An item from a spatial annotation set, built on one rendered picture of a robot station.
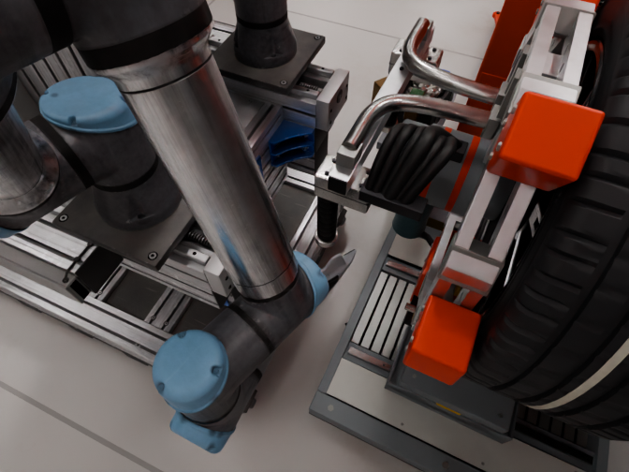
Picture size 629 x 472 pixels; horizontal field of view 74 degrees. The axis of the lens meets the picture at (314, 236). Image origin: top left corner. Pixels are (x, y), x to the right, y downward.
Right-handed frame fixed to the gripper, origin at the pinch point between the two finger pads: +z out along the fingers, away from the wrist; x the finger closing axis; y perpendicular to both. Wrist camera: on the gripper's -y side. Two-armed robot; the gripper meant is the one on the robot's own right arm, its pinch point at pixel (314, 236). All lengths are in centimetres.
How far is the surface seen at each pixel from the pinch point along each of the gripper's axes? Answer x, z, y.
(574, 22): -25.3, 29.6, 27.6
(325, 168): 0.2, 4.6, 12.1
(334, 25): 77, 190, -80
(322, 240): 0.2, 3.6, -6.4
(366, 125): -4.0, 9.5, 18.1
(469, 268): -23.5, -4.4, 13.4
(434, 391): -34, 4, -61
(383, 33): 48, 195, -81
